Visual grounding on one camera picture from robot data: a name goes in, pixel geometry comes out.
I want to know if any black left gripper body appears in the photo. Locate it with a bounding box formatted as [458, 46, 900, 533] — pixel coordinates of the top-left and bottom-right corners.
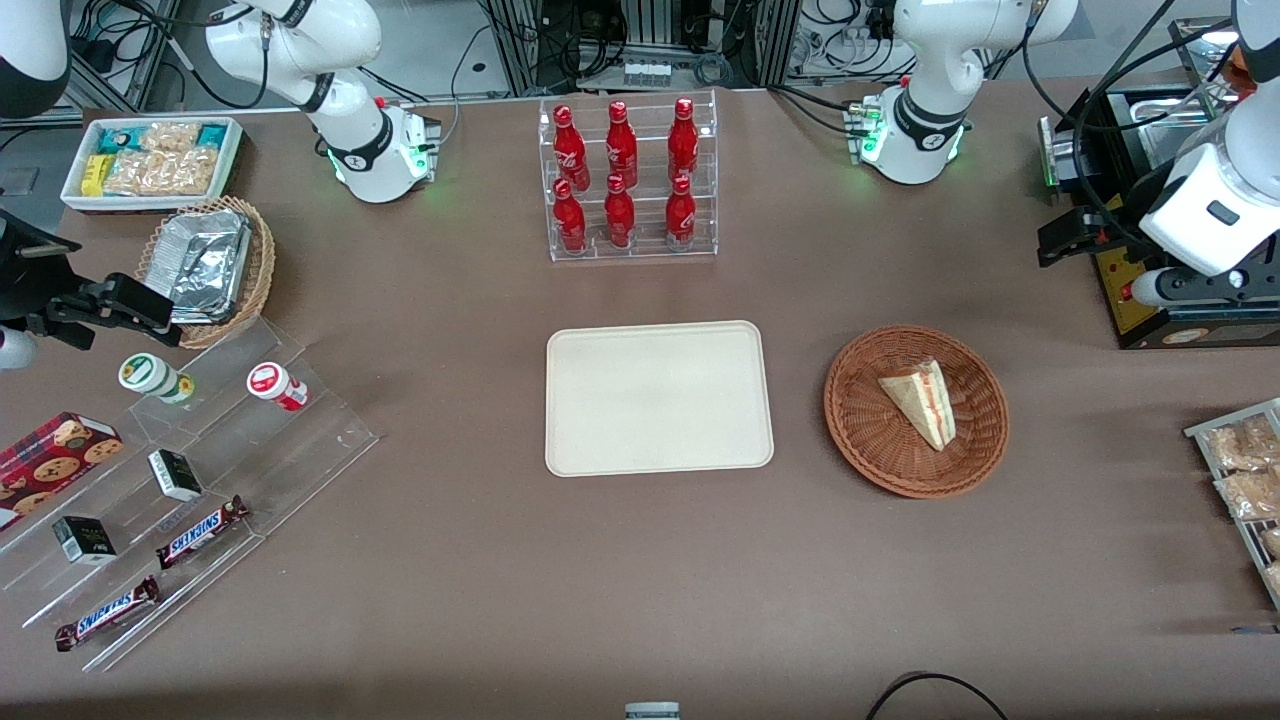
[1093, 195, 1153, 264]

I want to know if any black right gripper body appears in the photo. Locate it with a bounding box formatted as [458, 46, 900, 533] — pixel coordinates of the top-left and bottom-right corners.
[0, 206, 83, 324]

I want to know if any triangular sandwich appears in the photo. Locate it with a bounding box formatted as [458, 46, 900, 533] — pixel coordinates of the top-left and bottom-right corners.
[878, 358, 958, 452]

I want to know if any oval tan wicker basket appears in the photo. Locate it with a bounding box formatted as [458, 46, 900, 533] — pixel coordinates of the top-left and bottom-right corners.
[134, 195, 277, 351]

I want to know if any round brown wicker basket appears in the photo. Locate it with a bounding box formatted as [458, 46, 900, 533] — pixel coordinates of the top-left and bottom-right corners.
[824, 325, 1010, 499]

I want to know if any cream rectangular tray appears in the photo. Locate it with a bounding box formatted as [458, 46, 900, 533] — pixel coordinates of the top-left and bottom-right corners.
[545, 320, 776, 479]

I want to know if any green cap drink bottle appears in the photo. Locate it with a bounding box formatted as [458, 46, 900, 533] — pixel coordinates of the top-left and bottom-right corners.
[118, 353, 197, 407]

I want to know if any silver foil packet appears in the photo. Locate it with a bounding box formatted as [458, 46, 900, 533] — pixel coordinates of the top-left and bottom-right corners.
[143, 208, 252, 324]

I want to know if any white plastic snack bin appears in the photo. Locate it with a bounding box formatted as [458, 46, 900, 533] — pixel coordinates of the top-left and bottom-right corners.
[60, 116, 245, 215]

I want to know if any black hot dog warmer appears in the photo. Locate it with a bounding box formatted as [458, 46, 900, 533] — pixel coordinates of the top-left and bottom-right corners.
[1075, 18, 1280, 351]

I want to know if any large clear cracker bag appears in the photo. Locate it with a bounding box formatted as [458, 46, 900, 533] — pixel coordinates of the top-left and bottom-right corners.
[103, 146, 220, 197]

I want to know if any red cookie box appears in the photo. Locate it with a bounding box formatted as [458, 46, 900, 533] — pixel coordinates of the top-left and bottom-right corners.
[0, 411, 125, 532]

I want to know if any red cap drink bottle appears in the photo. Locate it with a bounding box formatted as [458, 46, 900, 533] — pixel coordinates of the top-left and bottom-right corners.
[246, 362, 310, 413]

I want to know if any small black box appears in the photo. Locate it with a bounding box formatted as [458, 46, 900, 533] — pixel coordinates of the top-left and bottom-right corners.
[148, 449, 204, 503]
[52, 515, 119, 567]

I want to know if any small clear cracker bag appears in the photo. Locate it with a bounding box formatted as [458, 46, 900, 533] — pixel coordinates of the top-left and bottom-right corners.
[140, 121, 202, 153]

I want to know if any clear acrylic step display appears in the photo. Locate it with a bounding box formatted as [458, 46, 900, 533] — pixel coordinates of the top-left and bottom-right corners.
[0, 315, 380, 674]

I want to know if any Snickers chocolate bar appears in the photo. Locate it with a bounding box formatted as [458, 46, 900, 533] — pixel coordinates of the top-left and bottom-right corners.
[54, 575, 162, 653]
[155, 495, 252, 571]

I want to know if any red cola bottle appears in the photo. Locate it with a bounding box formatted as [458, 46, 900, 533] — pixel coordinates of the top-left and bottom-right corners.
[552, 178, 589, 254]
[553, 104, 592, 191]
[605, 100, 640, 189]
[665, 174, 698, 252]
[604, 174, 637, 250]
[667, 97, 700, 183]

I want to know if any clear acrylic bottle rack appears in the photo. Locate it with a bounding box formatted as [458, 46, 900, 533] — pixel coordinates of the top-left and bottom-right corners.
[538, 89, 720, 264]

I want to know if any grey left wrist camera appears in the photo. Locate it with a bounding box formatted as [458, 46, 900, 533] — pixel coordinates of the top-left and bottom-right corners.
[1130, 266, 1280, 308]

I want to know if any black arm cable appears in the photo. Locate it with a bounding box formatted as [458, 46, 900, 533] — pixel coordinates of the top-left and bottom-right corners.
[1020, 0, 1246, 251]

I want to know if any black floor cable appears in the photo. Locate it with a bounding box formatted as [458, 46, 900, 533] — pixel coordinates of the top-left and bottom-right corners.
[864, 671, 1012, 720]

